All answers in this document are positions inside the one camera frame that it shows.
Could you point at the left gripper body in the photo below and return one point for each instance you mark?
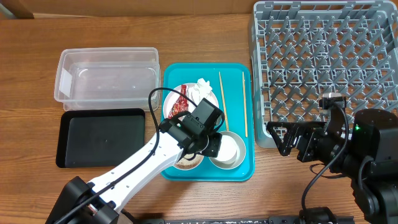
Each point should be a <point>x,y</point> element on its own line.
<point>213,145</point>

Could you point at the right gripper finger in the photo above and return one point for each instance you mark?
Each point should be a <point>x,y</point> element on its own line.
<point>288,142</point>
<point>273,127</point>

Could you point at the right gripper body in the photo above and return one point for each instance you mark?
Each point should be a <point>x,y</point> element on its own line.
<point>314,144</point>

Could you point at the red sauce packet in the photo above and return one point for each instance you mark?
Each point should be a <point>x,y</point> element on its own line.
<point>181,104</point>

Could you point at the white paper napkin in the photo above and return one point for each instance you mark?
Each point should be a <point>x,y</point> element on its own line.
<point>199,91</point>

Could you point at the white cup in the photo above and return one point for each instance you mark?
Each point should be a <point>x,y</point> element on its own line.
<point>228,151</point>

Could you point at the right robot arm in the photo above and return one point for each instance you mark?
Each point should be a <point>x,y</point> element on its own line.
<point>366,153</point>

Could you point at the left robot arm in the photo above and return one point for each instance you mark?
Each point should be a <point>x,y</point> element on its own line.
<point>102,199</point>

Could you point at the clear plastic waste bin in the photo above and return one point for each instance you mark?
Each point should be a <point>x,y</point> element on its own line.
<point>108,78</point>

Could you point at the grey bowl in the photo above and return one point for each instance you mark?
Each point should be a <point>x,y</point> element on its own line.
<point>240,156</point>

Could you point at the teal plastic serving tray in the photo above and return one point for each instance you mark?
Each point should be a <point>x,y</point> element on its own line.
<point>231,73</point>

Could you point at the right wooden chopstick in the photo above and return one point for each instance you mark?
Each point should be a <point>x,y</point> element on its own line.
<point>245,106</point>

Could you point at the wooden chopstick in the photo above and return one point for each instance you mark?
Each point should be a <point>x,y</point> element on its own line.
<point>245,106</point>
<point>223,102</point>

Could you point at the large white round plate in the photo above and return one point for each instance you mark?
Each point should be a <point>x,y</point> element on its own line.
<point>172,97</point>

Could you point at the left wooden chopstick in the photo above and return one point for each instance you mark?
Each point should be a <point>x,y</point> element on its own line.
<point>223,102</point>

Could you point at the grey plastic dish rack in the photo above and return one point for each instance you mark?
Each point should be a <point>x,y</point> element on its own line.
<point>303,49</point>

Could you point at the black rectangular tray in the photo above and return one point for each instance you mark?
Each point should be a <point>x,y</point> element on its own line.
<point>96,138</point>

